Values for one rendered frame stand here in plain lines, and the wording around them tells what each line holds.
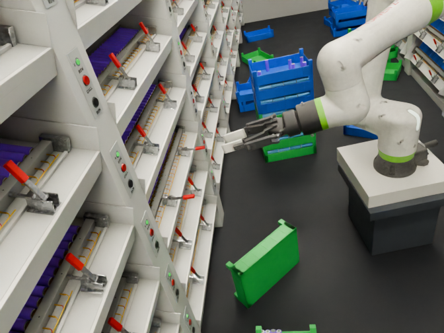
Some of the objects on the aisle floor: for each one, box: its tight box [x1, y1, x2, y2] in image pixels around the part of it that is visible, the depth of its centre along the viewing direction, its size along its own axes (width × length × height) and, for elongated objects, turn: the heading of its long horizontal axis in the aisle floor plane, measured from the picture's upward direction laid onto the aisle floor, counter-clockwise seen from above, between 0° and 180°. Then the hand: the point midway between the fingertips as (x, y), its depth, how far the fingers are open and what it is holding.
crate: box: [261, 142, 316, 163], centre depth 216 cm, size 30×20×8 cm
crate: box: [226, 219, 300, 309], centre depth 141 cm, size 8×30×20 cm, turn 145°
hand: (233, 141), depth 110 cm, fingers open, 5 cm apart
